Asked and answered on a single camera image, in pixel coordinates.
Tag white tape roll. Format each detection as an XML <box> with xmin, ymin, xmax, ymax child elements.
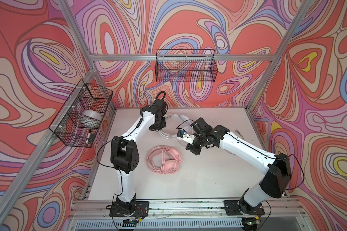
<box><xmin>79</xmin><ymin>110</ymin><xmax>102</xmax><ymax>129</ymax></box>

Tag left black wire basket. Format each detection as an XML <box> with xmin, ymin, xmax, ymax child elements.
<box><xmin>49</xmin><ymin>80</ymin><xmax>113</xmax><ymax>148</ymax></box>

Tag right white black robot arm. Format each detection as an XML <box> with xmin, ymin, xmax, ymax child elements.
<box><xmin>177</xmin><ymin>117</ymin><xmax>292</xmax><ymax>215</ymax></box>

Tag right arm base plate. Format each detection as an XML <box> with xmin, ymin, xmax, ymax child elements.
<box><xmin>222</xmin><ymin>200</ymin><xmax>265</xmax><ymax>217</ymax></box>

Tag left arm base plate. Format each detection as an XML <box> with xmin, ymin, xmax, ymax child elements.
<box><xmin>109</xmin><ymin>201</ymin><xmax>149</xmax><ymax>218</ymax></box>

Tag grey headphone cable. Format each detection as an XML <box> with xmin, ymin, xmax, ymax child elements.
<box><xmin>232</xmin><ymin>128</ymin><xmax>246</xmax><ymax>157</ymax></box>

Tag back black wire basket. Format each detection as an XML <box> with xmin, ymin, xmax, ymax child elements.
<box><xmin>155</xmin><ymin>48</ymin><xmax>218</xmax><ymax>83</ymax></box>

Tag black wire basket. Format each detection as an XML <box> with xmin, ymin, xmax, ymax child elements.
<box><xmin>155</xmin><ymin>48</ymin><xmax>218</xmax><ymax>83</ymax></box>
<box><xmin>49</xmin><ymin>80</ymin><xmax>113</xmax><ymax>148</ymax></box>

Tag pink headphone cable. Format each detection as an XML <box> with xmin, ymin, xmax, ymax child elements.
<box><xmin>147</xmin><ymin>145</ymin><xmax>181</xmax><ymax>172</ymax></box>

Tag white headphones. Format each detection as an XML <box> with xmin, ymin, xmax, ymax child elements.
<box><xmin>159</xmin><ymin>114</ymin><xmax>194</xmax><ymax>140</ymax></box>

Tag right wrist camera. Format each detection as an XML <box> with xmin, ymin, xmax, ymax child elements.
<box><xmin>176</xmin><ymin>129</ymin><xmax>196</xmax><ymax>144</ymax></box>

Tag pink cat-ear headphones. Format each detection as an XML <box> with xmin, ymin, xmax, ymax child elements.
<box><xmin>146</xmin><ymin>145</ymin><xmax>183</xmax><ymax>174</ymax></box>

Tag marker pen in basket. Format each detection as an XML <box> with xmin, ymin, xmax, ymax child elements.
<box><xmin>85</xmin><ymin>129</ymin><xmax>92</xmax><ymax>144</ymax></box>

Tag aluminium front rail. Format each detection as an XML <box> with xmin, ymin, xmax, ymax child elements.
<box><xmin>69</xmin><ymin>197</ymin><xmax>307</xmax><ymax>219</ymax></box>

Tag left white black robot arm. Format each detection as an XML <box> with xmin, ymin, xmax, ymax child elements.
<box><xmin>110</xmin><ymin>103</ymin><xmax>168</xmax><ymax>213</ymax></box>

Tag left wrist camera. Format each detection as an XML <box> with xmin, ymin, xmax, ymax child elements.
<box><xmin>153</xmin><ymin>99</ymin><xmax>167</xmax><ymax>112</ymax></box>

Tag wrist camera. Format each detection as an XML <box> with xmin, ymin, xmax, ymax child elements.
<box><xmin>176</xmin><ymin>129</ymin><xmax>196</xmax><ymax>144</ymax></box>
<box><xmin>153</xmin><ymin>99</ymin><xmax>167</xmax><ymax>112</ymax></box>

